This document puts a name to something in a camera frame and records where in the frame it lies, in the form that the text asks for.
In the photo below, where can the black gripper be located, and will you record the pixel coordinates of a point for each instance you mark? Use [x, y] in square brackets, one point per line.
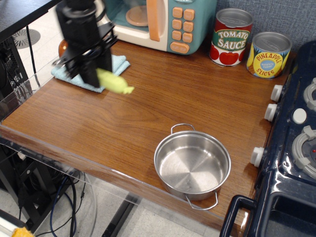
[89, 45]

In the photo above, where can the spoon with yellow-green handle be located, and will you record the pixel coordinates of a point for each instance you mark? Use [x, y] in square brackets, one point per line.
[113, 83]

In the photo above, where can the light blue folded cloth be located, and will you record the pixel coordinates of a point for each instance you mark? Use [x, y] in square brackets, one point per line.
[119, 64]

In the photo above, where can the plush brown mushroom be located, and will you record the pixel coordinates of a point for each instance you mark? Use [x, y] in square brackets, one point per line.
[62, 47]

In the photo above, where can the black desk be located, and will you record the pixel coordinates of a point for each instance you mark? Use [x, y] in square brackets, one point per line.
[17, 14]

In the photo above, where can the teal toy microwave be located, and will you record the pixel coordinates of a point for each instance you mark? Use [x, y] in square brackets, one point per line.
[176, 26]

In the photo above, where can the clear acrylic table guard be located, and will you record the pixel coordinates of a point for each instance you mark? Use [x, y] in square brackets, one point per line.
[13, 98]

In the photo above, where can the stainless steel pot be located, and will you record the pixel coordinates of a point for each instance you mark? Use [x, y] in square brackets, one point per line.
[193, 166]

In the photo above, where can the tomato sauce can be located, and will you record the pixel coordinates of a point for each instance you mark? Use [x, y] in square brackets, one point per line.
[230, 36]

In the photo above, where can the black table leg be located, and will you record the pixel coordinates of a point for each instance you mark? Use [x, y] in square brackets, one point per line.
[118, 220]

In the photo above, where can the pineapple slices can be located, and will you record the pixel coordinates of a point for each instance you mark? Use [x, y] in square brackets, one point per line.
[268, 54]

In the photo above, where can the white stove knob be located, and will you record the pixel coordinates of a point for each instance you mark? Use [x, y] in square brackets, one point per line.
[270, 112]
[276, 92]
[256, 156]

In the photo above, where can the yellow sponge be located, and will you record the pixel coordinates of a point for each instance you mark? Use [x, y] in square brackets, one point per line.
[21, 232]

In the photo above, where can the dark blue toy stove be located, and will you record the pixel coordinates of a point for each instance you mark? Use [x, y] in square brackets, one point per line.
[285, 189]

